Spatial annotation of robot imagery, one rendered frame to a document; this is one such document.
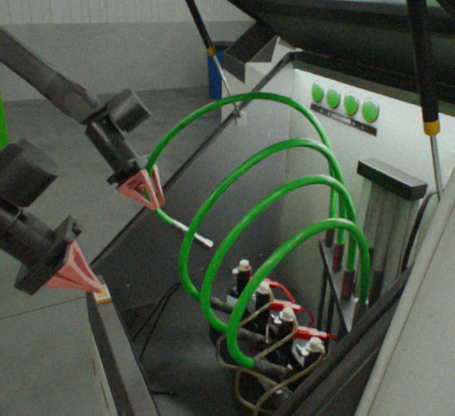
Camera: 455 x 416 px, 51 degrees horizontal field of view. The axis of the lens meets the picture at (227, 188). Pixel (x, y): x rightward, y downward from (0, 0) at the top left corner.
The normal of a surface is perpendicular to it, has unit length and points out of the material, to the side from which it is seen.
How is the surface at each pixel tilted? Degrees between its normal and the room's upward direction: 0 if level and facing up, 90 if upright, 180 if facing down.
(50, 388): 0
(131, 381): 0
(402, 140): 90
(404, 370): 76
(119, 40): 90
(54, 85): 68
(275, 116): 90
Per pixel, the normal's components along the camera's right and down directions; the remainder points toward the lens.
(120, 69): 0.47, 0.37
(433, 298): -0.87, -0.07
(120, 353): 0.03, -0.92
